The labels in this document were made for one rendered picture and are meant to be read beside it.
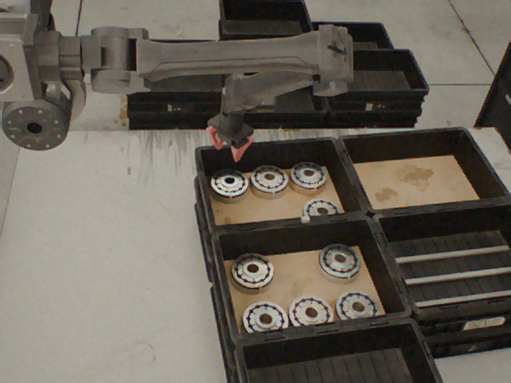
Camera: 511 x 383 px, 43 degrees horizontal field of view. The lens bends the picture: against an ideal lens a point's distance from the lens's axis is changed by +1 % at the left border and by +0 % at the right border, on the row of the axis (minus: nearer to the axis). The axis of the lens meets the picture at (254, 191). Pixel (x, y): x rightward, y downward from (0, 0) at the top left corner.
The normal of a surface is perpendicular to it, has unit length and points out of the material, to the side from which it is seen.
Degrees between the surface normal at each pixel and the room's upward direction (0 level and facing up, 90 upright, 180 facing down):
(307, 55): 45
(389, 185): 0
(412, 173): 0
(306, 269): 0
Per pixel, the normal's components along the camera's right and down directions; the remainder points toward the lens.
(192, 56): -0.11, -0.01
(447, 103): 0.08, -0.70
